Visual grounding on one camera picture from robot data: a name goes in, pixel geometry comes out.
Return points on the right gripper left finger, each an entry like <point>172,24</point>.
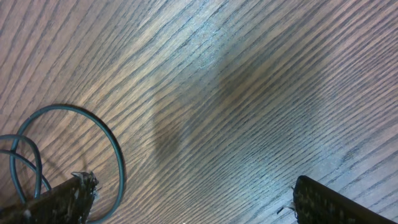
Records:
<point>67,203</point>

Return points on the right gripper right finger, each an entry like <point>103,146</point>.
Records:
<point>315,203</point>

